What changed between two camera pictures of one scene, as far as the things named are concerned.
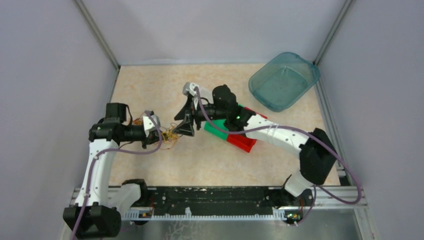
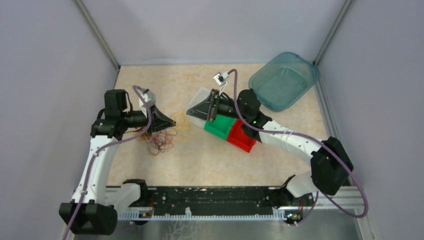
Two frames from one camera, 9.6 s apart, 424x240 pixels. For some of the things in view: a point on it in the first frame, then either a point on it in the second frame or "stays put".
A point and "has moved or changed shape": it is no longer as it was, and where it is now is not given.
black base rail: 208,202 stays put
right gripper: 185,128 -> 206,109
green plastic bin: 213,130 stays put
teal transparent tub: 283,80 stays put
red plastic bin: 240,140 stays put
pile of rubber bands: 169,137 has moved or changed shape
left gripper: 151,138 -> 159,121
